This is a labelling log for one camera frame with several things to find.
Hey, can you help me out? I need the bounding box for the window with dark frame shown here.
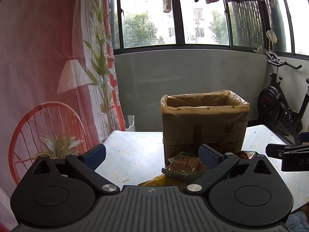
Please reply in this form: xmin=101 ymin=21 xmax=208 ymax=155
xmin=109 ymin=0 xmax=309 ymax=56

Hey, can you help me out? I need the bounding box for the printed curtain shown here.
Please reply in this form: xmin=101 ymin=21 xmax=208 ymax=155
xmin=0 ymin=0 xmax=126 ymax=224

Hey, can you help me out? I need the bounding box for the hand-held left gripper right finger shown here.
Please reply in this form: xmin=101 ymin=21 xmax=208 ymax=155
xmin=185 ymin=144 xmax=274 ymax=195

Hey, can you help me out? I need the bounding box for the taped cardboard box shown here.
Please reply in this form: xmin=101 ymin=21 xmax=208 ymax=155
xmin=160 ymin=90 xmax=250 ymax=168

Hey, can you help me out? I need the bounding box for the red snack packet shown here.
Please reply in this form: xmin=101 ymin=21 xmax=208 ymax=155
xmin=235 ymin=150 xmax=257 ymax=160

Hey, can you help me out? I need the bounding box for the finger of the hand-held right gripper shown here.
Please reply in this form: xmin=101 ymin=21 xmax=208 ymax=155
xmin=265 ymin=144 xmax=294 ymax=160

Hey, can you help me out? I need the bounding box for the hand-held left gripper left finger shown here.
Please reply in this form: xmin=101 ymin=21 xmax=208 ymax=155
xmin=31 ymin=144 xmax=120 ymax=195

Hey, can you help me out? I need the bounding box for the small white hanging cloth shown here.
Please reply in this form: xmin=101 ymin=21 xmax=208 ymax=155
xmin=266 ymin=30 xmax=278 ymax=44

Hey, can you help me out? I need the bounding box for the black exercise bike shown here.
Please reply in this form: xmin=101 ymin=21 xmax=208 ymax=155
xmin=253 ymin=47 xmax=309 ymax=146

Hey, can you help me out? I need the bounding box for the white bin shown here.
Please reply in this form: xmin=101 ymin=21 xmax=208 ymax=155
xmin=124 ymin=115 xmax=136 ymax=132

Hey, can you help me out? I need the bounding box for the green-edged clear snack packet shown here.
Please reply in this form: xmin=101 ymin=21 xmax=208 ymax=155
xmin=161 ymin=151 xmax=210 ymax=182

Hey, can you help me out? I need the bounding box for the gold snack packet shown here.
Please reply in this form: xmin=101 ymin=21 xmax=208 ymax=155
xmin=138 ymin=174 xmax=191 ymax=192

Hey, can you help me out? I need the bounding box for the blue fluffy cloth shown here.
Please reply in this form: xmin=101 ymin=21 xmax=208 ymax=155
xmin=286 ymin=210 xmax=309 ymax=232

